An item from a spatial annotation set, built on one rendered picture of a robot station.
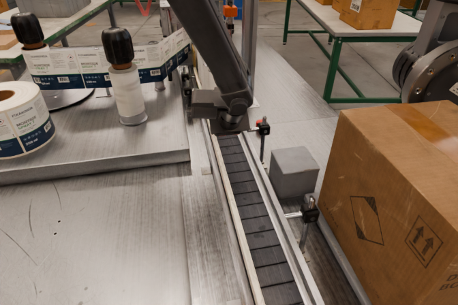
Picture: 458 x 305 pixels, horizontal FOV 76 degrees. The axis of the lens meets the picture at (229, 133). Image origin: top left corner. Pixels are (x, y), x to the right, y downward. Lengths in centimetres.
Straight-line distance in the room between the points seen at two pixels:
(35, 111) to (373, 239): 89
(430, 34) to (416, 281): 49
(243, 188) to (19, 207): 57
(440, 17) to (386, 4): 183
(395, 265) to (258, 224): 27
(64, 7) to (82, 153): 210
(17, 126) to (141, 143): 32
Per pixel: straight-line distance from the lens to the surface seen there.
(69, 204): 88
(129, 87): 95
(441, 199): 48
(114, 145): 94
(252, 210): 70
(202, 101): 64
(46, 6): 299
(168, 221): 76
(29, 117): 98
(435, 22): 77
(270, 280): 61
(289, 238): 56
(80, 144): 99
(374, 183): 55
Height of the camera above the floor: 141
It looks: 35 degrees down
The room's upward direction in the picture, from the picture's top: straight up
